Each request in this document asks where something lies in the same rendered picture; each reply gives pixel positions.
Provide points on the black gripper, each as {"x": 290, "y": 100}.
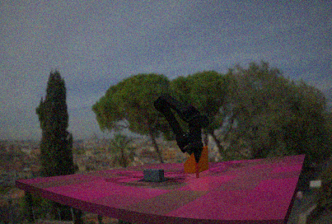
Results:
{"x": 196, "y": 143}

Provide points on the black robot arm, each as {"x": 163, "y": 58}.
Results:
{"x": 186, "y": 112}

